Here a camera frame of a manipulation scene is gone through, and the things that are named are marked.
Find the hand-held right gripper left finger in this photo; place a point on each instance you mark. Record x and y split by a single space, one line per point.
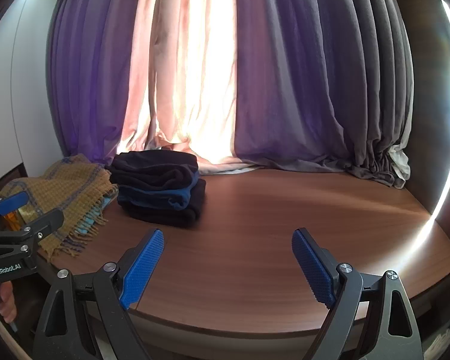
144 266

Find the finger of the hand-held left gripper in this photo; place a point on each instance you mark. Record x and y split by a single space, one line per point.
13 202
41 225

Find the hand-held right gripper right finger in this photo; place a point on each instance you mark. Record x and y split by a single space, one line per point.
311 266

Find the dark navy pants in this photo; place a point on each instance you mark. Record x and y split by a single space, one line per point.
153 172

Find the folded black pants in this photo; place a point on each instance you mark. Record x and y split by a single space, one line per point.
180 217

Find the folded blue pants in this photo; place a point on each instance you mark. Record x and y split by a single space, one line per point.
165 197

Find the person's left hand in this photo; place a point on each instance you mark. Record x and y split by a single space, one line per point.
8 305

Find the orange translucent object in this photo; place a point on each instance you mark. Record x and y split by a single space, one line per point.
14 219

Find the mustard woven fringed scarf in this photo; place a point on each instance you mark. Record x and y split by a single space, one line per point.
67 191

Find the white sheer curtain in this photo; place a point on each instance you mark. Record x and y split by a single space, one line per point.
401 165

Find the grey purple curtain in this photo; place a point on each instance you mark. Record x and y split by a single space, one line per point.
303 82
86 82

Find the LED light strip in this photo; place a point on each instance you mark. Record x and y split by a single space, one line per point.
443 195

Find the pink curtain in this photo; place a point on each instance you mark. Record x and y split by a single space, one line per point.
180 63

